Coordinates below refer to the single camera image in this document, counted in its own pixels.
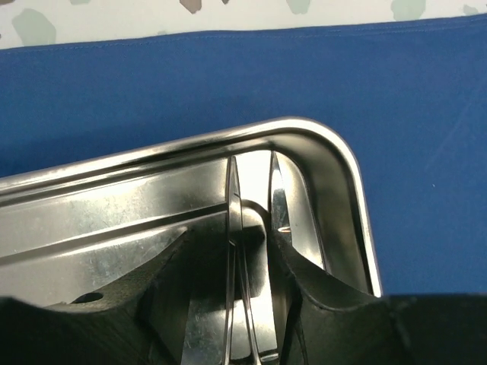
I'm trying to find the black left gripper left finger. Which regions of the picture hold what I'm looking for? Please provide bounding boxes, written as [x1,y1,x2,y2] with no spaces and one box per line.
[1,230,226,364]

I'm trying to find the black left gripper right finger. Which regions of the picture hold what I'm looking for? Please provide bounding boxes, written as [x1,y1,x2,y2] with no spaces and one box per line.
[267,224,486,364]

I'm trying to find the small steel hemostat forceps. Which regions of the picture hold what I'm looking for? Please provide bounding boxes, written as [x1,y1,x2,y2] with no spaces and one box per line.
[221,156,279,364]

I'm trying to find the stainless steel instrument tray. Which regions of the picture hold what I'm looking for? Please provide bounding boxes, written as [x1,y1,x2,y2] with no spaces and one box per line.
[1,118,383,364]

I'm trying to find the blue surgical drape cloth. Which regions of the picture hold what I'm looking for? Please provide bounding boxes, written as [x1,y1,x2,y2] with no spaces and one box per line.
[1,14,486,294]

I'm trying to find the steel surgical scissors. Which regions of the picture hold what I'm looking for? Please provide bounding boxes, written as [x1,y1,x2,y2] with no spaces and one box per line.
[269,151,326,270]

